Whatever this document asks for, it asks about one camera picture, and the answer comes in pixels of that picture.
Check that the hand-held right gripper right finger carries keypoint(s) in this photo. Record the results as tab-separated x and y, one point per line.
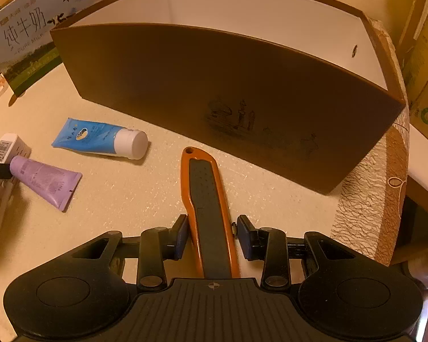
245	237

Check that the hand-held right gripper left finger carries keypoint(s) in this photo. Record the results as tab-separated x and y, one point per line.
181	237

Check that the purple tube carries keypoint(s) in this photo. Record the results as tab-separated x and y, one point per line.
46	178

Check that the orange utility knife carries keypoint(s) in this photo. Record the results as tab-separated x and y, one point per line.
207	192

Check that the brown cardboard box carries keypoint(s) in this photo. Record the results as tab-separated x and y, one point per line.
199	96

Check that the white charger package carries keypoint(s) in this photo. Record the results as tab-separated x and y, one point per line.
7	146

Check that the beige tablecloth with lace edge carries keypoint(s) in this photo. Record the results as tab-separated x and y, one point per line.
128	192

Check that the blue tube with white cap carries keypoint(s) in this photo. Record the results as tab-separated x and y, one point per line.
92	137

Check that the blue milk carton box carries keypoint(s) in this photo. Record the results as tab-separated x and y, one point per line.
25	42

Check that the large cardboard box green symbols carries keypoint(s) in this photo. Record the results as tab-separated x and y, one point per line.
424	42

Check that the wooden furniture frame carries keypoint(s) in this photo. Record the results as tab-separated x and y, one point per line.
426	194

